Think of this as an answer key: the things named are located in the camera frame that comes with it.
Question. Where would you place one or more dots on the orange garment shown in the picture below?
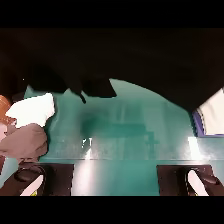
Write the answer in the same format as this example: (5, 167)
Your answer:
(4, 108)

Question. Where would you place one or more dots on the white folded garment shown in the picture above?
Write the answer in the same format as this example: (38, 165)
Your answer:
(213, 115)

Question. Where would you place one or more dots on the brown garment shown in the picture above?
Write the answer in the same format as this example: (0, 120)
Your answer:
(25, 141)

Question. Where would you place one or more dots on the black garment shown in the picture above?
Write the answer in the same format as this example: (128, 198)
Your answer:
(133, 56)

